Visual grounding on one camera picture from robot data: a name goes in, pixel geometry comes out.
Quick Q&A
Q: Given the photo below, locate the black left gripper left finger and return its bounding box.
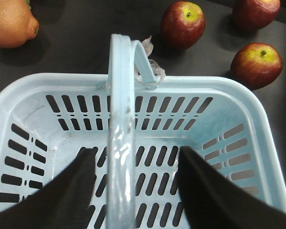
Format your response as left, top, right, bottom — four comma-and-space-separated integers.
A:
0, 147, 97, 229

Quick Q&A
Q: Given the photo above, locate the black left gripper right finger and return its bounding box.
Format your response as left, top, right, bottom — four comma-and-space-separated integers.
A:
178, 146, 286, 229

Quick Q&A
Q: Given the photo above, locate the light blue plastic basket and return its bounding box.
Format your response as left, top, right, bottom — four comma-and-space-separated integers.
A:
0, 34, 286, 229

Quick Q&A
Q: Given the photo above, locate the crumpled clear plastic wrap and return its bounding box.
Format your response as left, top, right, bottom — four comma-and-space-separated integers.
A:
134, 35, 166, 88

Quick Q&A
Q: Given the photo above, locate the orange with nub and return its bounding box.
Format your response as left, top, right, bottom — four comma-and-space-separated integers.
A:
0, 0, 40, 48

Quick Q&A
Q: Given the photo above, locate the small red apple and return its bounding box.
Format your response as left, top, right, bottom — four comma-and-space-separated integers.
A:
232, 0, 281, 31

